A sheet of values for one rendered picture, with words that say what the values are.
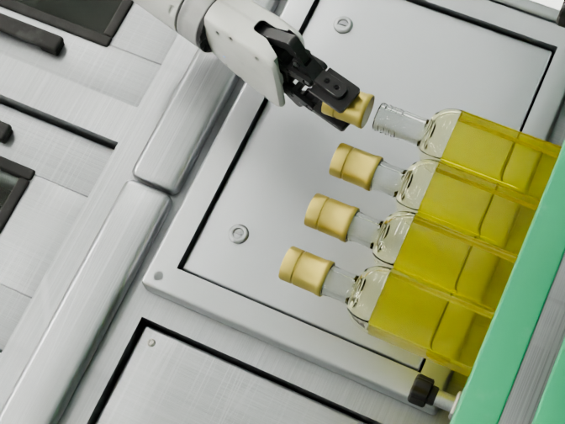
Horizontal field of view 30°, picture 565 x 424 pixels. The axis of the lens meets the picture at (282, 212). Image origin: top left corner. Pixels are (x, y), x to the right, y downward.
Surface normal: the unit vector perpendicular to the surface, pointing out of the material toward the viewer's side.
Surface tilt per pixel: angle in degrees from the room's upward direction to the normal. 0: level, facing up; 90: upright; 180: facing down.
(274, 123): 90
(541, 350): 90
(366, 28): 90
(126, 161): 90
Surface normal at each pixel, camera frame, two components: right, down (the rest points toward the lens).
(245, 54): -0.65, 0.70
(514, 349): -0.07, -0.36
